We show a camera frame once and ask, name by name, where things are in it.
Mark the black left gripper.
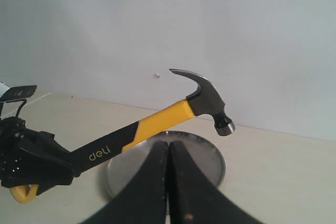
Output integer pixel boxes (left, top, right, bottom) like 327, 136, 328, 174
1, 118, 80, 189

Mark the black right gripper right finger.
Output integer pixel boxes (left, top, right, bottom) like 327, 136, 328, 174
167, 141, 261, 224

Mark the round stainless steel plate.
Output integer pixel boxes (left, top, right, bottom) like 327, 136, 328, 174
106, 131, 226, 198

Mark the yellow black claw hammer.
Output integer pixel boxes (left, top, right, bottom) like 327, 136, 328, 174
10, 69, 235, 203

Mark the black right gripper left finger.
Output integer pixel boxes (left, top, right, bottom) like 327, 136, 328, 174
83, 141, 169, 224

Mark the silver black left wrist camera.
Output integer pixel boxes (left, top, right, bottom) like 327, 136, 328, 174
1, 81, 37, 118

